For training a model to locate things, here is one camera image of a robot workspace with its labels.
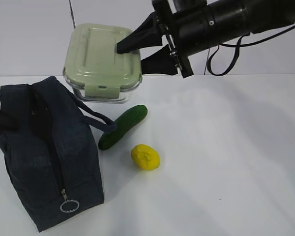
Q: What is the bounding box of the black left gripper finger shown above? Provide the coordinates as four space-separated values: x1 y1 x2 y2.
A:
0 73 21 136

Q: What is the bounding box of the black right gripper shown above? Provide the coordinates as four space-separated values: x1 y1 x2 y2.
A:
117 0 207 78

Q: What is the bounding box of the glass container green lid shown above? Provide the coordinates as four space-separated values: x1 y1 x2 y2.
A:
63 23 142 103

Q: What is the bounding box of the dark navy fabric bag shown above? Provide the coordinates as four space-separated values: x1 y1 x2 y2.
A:
0 76 116 231

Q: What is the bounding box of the green cucumber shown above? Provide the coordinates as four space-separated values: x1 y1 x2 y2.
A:
98 105 148 150

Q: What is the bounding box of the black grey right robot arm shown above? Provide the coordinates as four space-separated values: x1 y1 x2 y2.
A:
117 0 295 78

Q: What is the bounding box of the yellow lemon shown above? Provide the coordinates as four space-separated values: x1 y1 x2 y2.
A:
131 144 161 171

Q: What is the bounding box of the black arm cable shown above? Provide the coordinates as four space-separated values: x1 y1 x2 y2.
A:
207 22 295 76

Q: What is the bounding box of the silver zipper pull ring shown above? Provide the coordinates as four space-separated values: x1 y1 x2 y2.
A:
59 189 79 213

